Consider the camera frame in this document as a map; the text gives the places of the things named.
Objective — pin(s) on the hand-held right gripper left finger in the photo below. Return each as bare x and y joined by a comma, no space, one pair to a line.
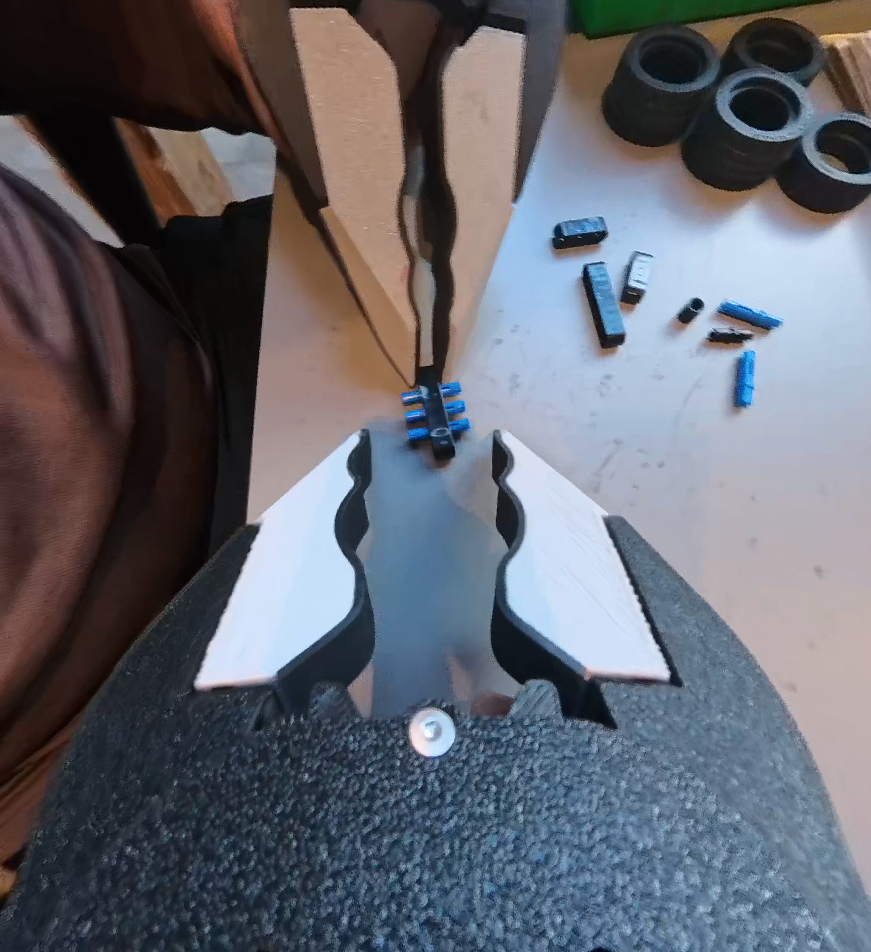
286,595

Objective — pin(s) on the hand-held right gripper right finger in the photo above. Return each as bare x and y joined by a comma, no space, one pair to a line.
576,595

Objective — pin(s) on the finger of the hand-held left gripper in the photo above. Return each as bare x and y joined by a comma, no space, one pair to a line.
361,149
483,149

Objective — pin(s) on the small black toy brick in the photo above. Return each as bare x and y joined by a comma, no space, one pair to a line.
637,277
580,232

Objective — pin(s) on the green plastic bin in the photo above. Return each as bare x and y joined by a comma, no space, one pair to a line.
703,15

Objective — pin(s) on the long black toy beam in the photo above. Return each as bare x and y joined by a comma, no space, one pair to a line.
443,446
602,305

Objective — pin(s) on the blue toy connector pin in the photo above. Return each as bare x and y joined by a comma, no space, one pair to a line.
457,407
749,314
461,426
451,387
744,379

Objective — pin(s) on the black toy bush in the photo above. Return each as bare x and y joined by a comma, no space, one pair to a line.
691,310

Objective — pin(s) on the black toy connector pin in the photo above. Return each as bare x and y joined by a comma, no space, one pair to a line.
730,335

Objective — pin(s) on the person's left forearm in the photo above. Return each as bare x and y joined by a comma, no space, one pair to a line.
108,52

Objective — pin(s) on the grey desk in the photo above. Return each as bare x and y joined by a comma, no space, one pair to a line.
703,520

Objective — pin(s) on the black rubber toy tire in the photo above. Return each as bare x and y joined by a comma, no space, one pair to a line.
807,190
807,67
710,160
628,111

